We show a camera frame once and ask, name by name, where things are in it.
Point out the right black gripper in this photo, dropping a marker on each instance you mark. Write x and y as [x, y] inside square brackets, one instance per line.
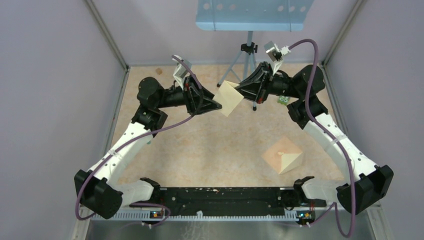
[257, 86]

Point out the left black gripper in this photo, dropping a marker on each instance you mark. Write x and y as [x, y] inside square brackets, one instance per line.
[191, 93]

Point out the cream paper letter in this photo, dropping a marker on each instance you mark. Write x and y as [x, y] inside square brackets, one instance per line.
[228, 97]

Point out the peach envelope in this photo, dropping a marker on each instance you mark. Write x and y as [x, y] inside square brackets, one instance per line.
[283, 156]

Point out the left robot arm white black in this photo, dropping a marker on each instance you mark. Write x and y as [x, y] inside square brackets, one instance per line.
[97, 187]

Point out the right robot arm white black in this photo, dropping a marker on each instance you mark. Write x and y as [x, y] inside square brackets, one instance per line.
[364, 182]

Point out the green toy block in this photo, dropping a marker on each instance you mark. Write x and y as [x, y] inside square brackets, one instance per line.
[283, 100]

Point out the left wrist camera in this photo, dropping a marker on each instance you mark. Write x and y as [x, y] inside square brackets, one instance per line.
[180, 71]

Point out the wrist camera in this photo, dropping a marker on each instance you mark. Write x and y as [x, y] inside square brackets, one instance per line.
[180, 71]
[276, 55]

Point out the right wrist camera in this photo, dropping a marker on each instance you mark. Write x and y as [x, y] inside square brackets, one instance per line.
[276, 55]

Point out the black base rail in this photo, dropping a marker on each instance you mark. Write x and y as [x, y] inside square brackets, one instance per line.
[231, 201]

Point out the white cable duct strip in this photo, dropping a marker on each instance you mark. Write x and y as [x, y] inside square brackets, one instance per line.
[148, 215]

